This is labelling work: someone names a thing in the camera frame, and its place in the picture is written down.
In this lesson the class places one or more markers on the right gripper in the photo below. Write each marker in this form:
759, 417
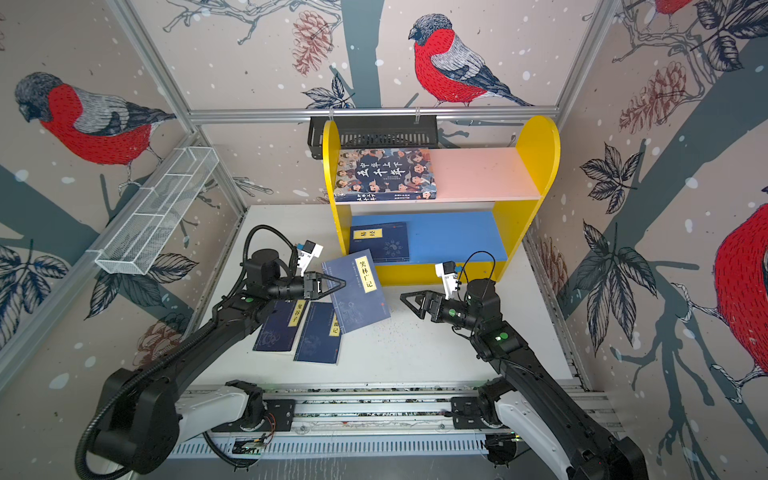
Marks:
432, 298

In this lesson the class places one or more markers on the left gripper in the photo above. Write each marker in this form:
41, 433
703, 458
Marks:
312, 291

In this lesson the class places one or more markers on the blue book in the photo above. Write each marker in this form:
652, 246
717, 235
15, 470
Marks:
321, 336
361, 302
279, 334
386, 242

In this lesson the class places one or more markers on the large illustrated box book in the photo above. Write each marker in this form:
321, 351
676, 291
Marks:
385, 174

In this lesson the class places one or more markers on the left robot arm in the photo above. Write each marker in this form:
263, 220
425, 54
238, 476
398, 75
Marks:
136, 423

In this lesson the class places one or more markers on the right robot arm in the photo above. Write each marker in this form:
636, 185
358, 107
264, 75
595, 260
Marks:
524, 397

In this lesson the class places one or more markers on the yellow pink blue bookshelf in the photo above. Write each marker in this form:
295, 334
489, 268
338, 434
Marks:
492, 196

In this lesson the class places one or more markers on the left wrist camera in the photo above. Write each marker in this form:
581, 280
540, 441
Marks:
307, 251

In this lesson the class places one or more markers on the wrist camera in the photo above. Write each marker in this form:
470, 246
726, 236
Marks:
307, 251
447, 272

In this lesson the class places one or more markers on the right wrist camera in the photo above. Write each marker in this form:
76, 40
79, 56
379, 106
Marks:
447, 272

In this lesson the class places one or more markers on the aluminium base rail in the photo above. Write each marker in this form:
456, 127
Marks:
293, 422

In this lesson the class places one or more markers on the black slotted wall basket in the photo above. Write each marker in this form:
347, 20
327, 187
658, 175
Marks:
388, 132

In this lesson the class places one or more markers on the white wire mesh basket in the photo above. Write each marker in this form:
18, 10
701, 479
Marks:
141, 238

